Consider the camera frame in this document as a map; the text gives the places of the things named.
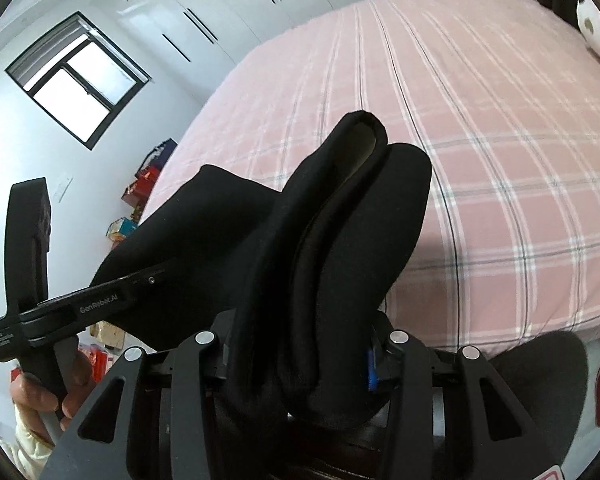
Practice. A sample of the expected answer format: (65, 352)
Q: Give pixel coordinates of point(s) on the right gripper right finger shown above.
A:
(449, 415)

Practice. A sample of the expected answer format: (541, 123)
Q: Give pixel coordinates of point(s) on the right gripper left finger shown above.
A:
(153, 416)

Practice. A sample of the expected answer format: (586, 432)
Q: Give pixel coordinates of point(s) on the black pants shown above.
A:
(304, 270)

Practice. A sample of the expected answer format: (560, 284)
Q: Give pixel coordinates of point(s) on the person left hand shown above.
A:
(31, 399)

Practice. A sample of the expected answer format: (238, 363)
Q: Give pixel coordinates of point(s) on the teal box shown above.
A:
(120, 229)

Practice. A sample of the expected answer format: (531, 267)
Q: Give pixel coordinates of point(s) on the red gift bag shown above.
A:
(138, 192)

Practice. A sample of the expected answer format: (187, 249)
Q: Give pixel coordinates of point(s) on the navy gift bag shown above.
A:
(158, 156)

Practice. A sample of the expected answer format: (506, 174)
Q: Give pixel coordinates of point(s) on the black framed window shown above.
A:
(79, 77)

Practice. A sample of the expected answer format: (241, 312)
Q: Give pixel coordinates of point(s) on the heart pattern white pillow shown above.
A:
(588, 18)

